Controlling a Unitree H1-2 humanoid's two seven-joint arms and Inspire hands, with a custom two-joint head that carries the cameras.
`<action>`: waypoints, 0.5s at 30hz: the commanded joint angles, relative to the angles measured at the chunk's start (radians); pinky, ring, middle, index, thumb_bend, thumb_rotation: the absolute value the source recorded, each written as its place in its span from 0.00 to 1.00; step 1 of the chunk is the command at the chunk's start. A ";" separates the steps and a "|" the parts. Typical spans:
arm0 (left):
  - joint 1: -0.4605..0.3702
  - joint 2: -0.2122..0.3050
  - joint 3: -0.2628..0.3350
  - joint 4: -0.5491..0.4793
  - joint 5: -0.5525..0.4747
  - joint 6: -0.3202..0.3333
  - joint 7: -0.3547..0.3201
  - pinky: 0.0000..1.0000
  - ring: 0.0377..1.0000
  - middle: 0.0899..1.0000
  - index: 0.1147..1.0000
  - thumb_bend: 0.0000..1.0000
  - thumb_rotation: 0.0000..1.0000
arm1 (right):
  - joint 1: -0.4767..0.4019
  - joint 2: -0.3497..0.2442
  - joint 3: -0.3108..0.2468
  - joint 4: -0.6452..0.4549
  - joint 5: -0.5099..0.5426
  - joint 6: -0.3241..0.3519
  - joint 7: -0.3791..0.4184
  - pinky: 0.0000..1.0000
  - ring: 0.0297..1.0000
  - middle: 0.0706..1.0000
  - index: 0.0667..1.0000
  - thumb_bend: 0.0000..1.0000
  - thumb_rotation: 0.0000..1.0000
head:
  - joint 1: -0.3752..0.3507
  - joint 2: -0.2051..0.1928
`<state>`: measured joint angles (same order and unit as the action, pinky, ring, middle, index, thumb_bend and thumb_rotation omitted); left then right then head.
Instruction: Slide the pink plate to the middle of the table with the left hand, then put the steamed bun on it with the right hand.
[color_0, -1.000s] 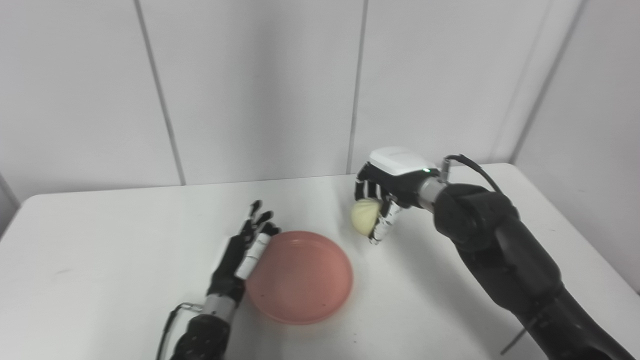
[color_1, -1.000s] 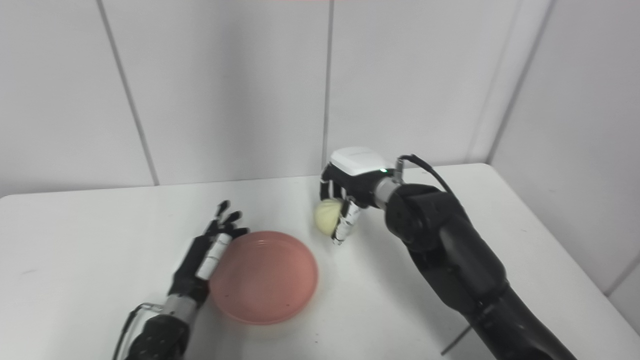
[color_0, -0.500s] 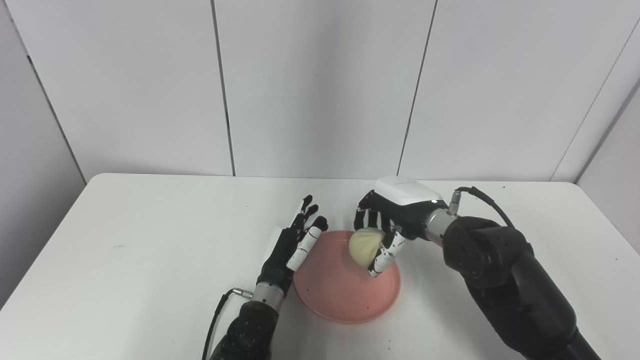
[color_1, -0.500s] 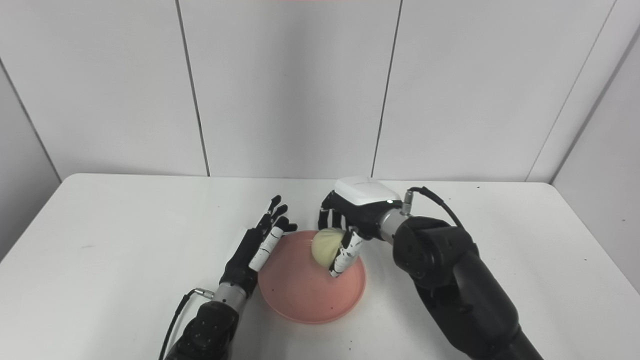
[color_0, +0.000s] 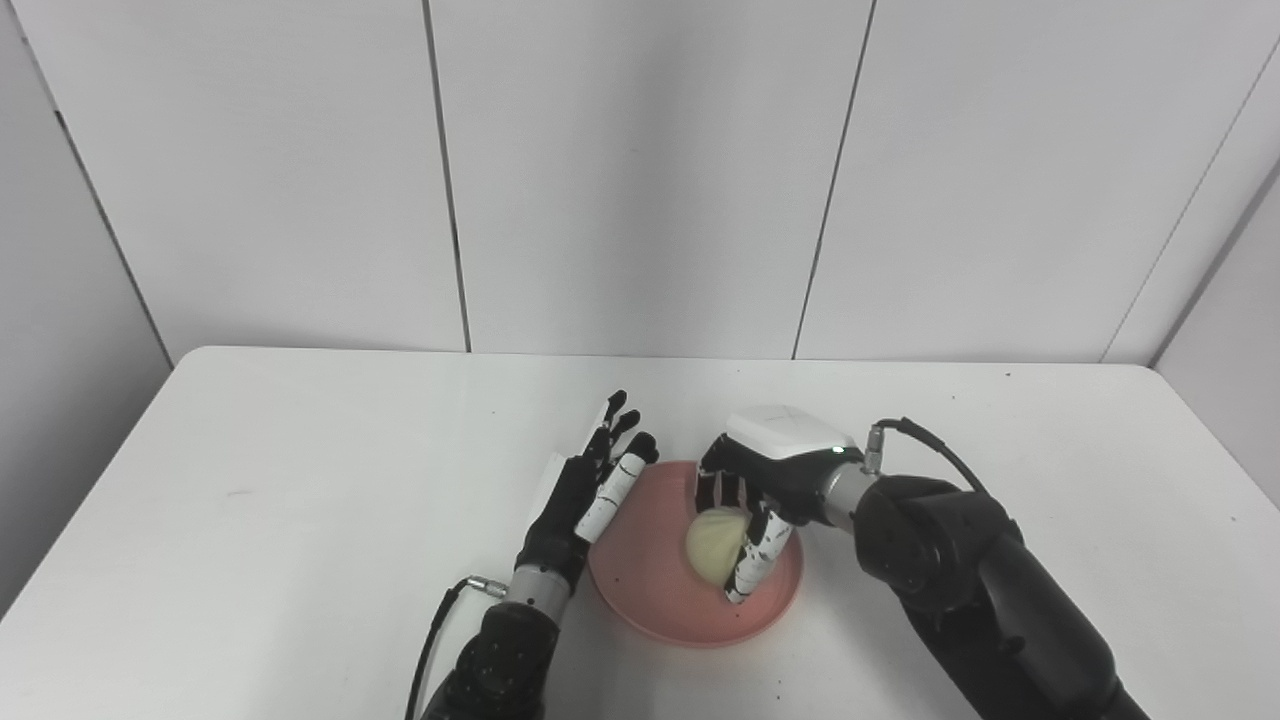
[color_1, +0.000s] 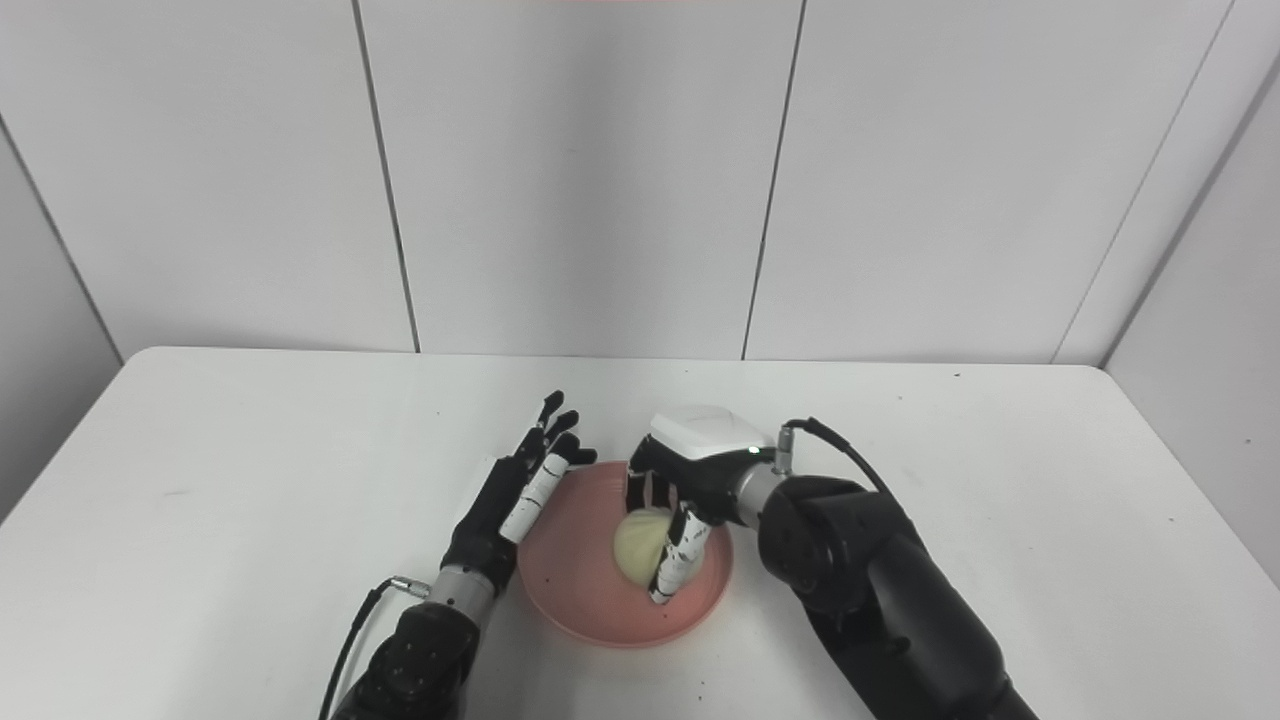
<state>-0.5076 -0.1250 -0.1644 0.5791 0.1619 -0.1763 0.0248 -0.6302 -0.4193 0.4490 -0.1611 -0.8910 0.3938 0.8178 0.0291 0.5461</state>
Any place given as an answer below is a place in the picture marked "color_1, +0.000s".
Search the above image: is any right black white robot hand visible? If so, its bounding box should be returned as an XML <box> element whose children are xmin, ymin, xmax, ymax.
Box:
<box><xmin>624</xmin><ymin>404</ymin><xmax>778</xmax><ymax>608</ymax></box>

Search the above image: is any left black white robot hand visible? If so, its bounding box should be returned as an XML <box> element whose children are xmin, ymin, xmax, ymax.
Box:
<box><xmin>439</xmin><ymin>389</ymin><xmax>599</xmax><ymax>593</ymax></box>

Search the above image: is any pink round plate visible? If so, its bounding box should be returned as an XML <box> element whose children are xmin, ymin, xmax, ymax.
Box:
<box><xmin>516</xmin><ymin>459</ymin><xmax>735</xmax><ymax>650</ymax></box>

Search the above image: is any cream steamed bun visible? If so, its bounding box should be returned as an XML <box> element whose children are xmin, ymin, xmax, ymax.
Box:
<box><xmin>612</xmin><ymin>506</ymin><xmax>674</xmax><ymax>590</ymax></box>

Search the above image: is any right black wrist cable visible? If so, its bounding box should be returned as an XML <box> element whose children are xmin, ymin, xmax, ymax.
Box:
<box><xmin>771</xmin><ymin>416</ymin><xmax>893</xmax><ymax>498</ymax></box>

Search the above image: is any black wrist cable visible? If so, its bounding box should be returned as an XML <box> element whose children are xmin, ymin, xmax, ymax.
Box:
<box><xmin>771</xmin><ymin>416</ymin><xmax>893</xmax><ymax>498</ymax></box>
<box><xmin>317</xmin><ymin>575</ymin><xmax>434</xmax><ymax>720</ymax></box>

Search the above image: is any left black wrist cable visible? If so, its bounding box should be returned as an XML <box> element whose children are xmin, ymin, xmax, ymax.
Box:
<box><xmin>317</xmin><ymin>575</ymin><xmax>434</xmax><ymax>720</ymax></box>

